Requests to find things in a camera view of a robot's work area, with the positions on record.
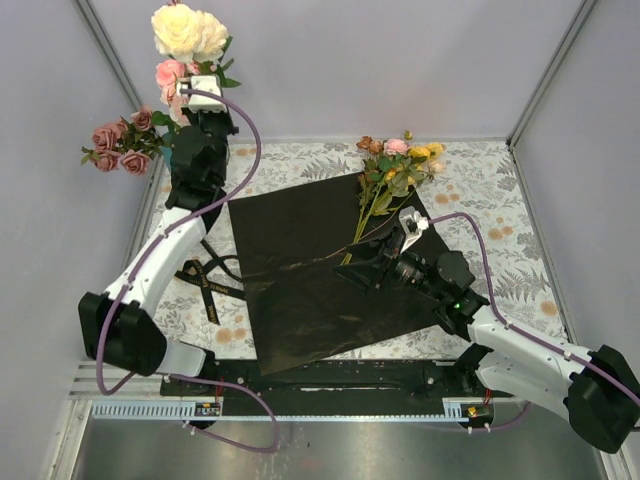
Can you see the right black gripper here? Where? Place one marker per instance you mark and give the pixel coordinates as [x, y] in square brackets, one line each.
[364, 274]

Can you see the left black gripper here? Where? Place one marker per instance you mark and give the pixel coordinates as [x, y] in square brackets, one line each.
[194, 117]

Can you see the pink rose stem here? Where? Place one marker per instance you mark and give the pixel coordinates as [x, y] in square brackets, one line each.
[175, 102]
[168, 72]

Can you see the black wrapping paper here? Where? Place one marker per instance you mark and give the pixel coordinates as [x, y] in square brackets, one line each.
[288, 243]

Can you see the mauve rose stem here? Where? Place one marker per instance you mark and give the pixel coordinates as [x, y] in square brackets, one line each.
[131, 145]

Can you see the cream rose stem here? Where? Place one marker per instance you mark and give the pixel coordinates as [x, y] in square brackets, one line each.
[195, 39]

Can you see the black printed ribbon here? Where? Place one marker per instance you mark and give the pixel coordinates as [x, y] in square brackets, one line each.
[196, 273]

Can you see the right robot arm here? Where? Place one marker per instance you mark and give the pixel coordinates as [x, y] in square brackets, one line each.
[595, 391]

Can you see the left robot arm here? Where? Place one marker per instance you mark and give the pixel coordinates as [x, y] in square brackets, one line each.
[118, 325]

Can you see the teal cylindrical vase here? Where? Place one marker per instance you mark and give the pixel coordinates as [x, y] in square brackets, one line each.
[166, 153]

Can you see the flower bouquet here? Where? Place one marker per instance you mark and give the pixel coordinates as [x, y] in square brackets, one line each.
[393, 169]

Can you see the floral tablecloth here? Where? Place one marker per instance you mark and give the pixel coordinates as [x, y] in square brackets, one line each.
[479, 179]

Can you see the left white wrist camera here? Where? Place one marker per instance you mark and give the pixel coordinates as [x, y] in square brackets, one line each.
[202, 92]

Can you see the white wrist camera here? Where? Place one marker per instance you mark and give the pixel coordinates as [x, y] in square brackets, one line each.
[413, 224]
[202, 92]

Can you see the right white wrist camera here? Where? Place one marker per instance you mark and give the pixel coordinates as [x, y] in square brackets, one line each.
[413, 224]

